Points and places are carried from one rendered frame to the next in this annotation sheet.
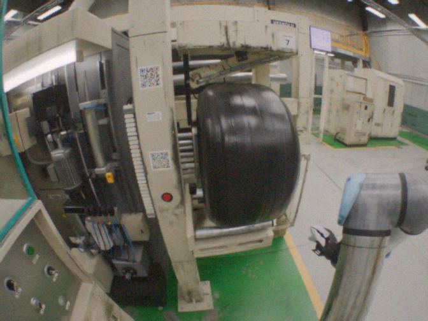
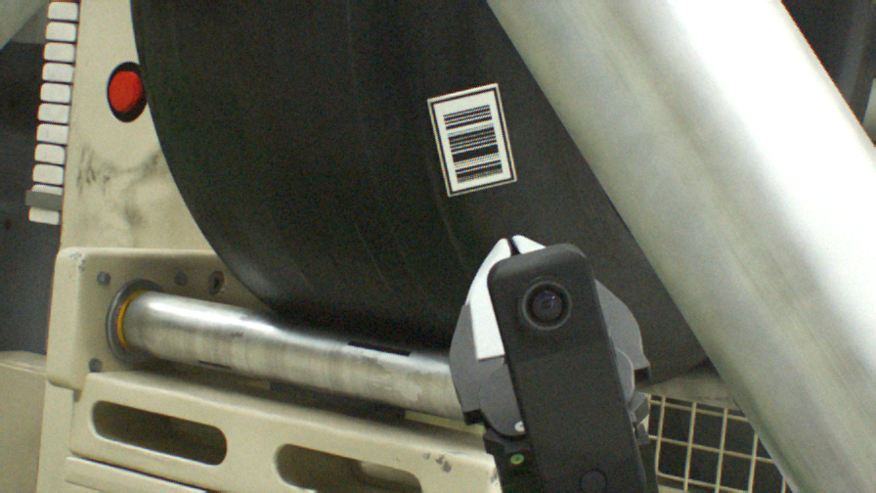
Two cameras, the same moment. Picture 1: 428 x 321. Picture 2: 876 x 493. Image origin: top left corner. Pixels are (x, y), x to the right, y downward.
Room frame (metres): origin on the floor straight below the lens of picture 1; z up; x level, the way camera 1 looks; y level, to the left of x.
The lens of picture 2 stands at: (-0.32, -1.00, 1.05)
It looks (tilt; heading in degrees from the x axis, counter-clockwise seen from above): 3 degrees down; 44
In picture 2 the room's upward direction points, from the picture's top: 6 degrees clockwise
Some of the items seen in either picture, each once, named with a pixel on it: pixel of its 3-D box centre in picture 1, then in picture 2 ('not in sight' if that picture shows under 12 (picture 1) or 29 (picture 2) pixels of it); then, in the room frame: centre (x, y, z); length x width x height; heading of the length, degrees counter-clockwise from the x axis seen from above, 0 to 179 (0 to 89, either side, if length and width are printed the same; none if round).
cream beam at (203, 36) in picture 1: (236, 39); not in sight; (1.02, -0.14, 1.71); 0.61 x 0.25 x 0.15; 97
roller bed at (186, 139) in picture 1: (179, 154); not in sight; (1.06, 0.21, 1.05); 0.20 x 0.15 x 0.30; 97
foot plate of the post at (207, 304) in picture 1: (194, 295); not in sight; (0.66, 0.20, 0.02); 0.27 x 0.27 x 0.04; 7
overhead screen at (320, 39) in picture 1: (320, 39); not in sight; (3.98, -2.55, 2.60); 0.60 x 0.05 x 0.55; 93
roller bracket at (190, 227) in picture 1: (190, 213); (258, 316); (0.69, 0.12, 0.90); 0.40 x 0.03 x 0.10; 7
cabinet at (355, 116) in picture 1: (355, 121); not in sight; (4.00, -3.89, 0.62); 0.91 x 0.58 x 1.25; 93
